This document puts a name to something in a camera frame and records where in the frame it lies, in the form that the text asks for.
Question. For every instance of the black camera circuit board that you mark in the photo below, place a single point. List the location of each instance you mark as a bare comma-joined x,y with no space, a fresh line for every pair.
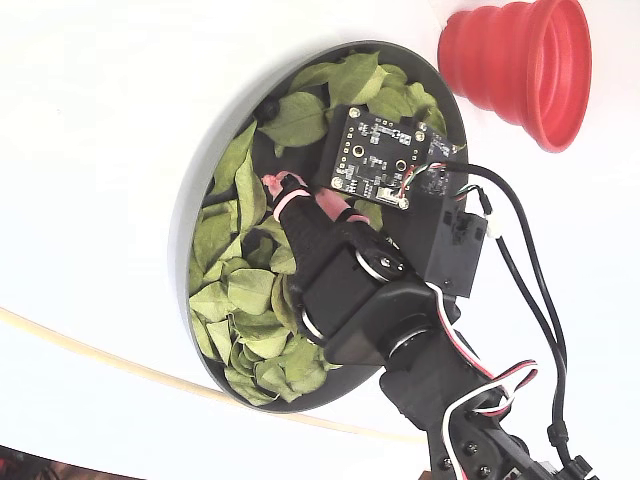
437,170
375,150

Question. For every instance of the long thin wooden stick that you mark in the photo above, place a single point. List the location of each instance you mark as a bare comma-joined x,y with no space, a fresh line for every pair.
200,390

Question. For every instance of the blueberry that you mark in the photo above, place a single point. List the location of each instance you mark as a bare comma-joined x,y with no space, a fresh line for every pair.
270,107

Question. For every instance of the red collapsible silicone cup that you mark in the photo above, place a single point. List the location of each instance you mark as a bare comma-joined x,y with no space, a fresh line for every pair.
500,75

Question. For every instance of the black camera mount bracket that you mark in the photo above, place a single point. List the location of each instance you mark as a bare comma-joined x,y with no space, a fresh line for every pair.
455,250

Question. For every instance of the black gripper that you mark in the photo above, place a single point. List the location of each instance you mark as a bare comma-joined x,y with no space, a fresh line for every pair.
334,285

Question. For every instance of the dark grey round bowl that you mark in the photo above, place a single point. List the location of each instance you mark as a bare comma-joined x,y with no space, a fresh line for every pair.
320,395

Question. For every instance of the pile of green leaves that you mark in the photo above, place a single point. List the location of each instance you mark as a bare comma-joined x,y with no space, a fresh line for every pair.
250,290

